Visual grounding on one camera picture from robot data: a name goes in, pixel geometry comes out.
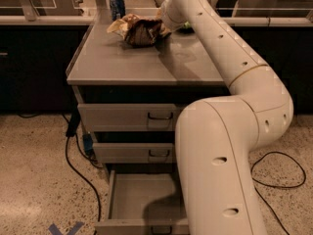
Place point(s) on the blue box on floor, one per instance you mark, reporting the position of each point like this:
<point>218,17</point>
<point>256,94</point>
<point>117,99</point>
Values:
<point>87,144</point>

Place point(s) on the blue soda can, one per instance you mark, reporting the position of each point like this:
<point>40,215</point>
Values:
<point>117,9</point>

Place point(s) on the green chip bag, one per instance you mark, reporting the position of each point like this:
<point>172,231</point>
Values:
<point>186,25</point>

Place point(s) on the grey drawer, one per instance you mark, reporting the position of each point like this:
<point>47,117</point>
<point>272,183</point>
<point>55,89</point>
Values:
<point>144,204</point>
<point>135,153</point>
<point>129,117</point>

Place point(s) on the grey top drawer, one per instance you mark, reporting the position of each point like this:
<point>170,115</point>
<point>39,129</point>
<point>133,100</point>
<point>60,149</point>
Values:
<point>129,117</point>

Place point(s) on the grey drawer cabinet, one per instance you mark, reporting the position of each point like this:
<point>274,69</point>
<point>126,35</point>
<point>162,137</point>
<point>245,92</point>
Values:
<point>106,70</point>

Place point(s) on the grey bottom drawer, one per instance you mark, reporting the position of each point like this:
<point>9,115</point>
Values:
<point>144,204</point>

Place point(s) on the grey middle drawer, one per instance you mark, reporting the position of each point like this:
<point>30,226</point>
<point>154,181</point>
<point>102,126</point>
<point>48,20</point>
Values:
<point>135,153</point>

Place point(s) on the black power plug block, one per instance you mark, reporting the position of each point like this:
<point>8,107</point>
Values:
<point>73,124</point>

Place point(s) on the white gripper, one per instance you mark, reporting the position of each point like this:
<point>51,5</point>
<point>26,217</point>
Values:
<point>167,17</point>

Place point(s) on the brown chip bag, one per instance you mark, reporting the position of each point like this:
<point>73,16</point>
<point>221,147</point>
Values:
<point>139,31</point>

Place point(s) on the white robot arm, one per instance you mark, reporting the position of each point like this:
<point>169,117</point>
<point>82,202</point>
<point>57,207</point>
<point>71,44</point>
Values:
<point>214,136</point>

